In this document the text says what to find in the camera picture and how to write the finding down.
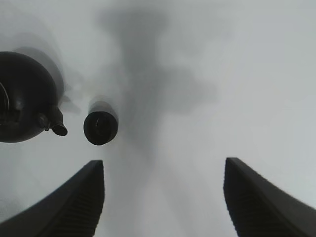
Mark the black round tea kettle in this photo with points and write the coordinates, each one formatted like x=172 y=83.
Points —
x=28 y=99

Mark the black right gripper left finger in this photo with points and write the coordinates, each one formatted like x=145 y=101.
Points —
x=72 y=210

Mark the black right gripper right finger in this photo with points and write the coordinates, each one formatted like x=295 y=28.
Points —
x=258 y=208

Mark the small black teacup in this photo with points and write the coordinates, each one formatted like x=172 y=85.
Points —
x=100 y=127

